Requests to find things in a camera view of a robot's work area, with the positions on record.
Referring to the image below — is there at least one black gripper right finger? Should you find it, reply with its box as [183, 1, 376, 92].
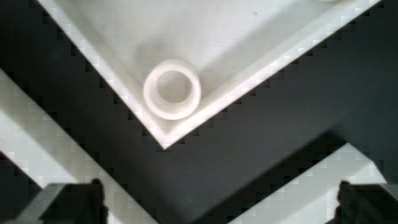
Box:
[334, 181, 398, 224]

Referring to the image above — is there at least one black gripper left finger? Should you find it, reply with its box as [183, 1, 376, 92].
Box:
[12, 179, 108, 224]

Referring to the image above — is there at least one white square tabletop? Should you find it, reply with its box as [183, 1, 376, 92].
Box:
[37, 0, 380, 147]

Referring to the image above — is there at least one white fence rail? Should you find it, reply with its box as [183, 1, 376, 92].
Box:
[0, 70, 385, 224]

